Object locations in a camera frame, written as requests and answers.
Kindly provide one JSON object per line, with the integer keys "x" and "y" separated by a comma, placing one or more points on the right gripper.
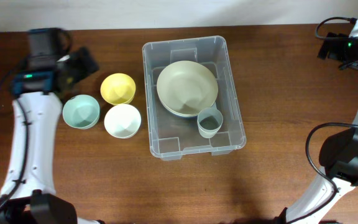
{"x": 335, "y": 53}

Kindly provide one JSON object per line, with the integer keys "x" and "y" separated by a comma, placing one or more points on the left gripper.
{"x": 86, "y": 68}

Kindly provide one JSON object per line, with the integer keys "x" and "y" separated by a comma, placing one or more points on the mint green bowl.
{"x": 81, "y": 112}

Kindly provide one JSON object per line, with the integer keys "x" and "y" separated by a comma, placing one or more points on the yellow bowl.
{"x": 118, "y": 88}

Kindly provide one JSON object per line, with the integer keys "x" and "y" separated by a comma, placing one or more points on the white bowl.
{"x": 122, "y": 121}

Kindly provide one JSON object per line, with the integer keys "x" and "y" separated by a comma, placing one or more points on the beige plate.
{"x": 187, "y": 87}

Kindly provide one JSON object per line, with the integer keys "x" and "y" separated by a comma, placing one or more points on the cream plate front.
{"x": 213, "y": 106}

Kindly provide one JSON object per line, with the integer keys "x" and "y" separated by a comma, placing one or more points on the grey cup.
{"x": 210, "y": 120}

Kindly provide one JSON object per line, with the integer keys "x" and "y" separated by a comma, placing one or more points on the cream cup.
{"x": 208, "y": 134}

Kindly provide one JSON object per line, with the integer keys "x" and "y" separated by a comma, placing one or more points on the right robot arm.
{"x": 337, "y": 170}

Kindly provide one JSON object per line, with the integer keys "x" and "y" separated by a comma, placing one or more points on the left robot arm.
{"x": 50, "y": 68}

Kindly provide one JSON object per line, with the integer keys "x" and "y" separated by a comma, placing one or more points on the clear plastic storage bin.
{"x": 172, "y": 137}

